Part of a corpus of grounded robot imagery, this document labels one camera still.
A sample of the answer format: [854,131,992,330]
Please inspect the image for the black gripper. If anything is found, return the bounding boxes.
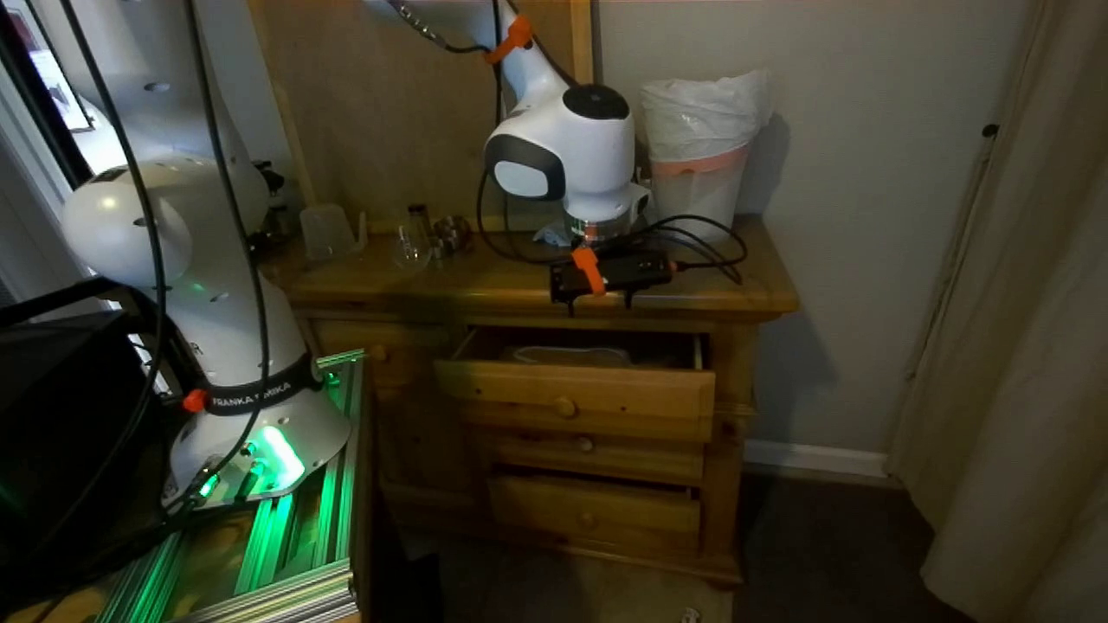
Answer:
[552,241,683,314]

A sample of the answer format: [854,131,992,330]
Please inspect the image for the small wooden drawer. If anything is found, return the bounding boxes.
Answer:
[307,317,455,394]

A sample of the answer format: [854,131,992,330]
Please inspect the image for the light blue cloth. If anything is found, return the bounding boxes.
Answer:
[531,221,580,251]

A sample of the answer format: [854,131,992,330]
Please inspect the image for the wooden dresser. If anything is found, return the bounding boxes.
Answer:
[272,210,804,591]

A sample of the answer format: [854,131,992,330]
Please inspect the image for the white lined trash bin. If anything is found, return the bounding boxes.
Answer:
[635,65,775,249]

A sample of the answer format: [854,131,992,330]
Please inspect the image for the small items on dresser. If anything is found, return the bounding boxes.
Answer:
[394,204,446,275]

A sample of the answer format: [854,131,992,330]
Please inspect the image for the white baseboard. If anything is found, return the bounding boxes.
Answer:
[743,436,893,487]

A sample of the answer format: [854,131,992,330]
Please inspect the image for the small grey container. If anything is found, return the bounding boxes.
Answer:
[302,204,360,265]

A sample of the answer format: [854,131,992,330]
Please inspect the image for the beige curtain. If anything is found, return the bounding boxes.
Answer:
[888,0,1108,623]

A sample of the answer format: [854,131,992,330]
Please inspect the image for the black box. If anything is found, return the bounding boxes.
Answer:
[0,279,210,601]

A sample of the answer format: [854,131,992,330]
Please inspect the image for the silver round base plate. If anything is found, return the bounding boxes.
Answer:
[165,383,355,511]

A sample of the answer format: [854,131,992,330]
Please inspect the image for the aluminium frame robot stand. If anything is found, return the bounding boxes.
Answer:
[32,346,375,623]

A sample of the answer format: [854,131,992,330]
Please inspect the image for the white window frame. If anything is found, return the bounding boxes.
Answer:
[0,0,119,303]

